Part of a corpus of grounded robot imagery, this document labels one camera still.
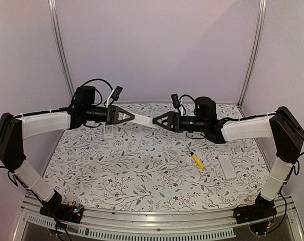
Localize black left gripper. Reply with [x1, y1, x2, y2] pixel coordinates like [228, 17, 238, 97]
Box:
[85, 105, 135, 125]

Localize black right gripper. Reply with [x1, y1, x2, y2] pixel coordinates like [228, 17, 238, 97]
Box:
[152, 111, 207, 134]

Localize white remote control with batteries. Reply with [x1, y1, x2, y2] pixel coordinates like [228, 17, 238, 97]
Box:
[131, 113, 159, 129]

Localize yellow handled screwdriver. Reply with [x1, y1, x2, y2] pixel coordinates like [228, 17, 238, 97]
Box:
[188, 149, 205, 170]

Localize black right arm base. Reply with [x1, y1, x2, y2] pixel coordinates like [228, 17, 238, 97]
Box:
[233, 201, 277, 224]

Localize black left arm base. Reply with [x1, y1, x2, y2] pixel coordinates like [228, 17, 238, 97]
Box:
[40, 199, 84, 223]

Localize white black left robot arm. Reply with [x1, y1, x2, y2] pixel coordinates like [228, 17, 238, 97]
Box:
[0, 80, 134, 218]

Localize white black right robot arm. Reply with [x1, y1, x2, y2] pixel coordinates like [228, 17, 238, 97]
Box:
[152, 96, 304, 219]

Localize white air conditioner remote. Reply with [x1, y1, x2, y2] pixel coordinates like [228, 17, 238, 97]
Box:
[103, 123, 114, 140]

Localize floral patterned table mat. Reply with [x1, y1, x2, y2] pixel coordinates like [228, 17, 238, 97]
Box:
[41, 102, 277, 212]

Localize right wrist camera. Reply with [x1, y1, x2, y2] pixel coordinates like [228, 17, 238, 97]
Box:
[171, 94, 186, 115]

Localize aluminium front rail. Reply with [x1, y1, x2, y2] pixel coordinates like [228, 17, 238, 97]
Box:
[13, 194, 304, 240]

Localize left aluminium frame post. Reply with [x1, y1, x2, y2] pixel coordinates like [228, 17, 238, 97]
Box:
[48, 0, 75, 99]

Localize aluminium frame post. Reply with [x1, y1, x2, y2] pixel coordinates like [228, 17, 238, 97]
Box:
[237, 0, 267, 108]
[48, 0, 75, 99]

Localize right aluminium frame post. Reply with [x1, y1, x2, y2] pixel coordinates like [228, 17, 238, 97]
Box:
[237, 0, 267, 108]

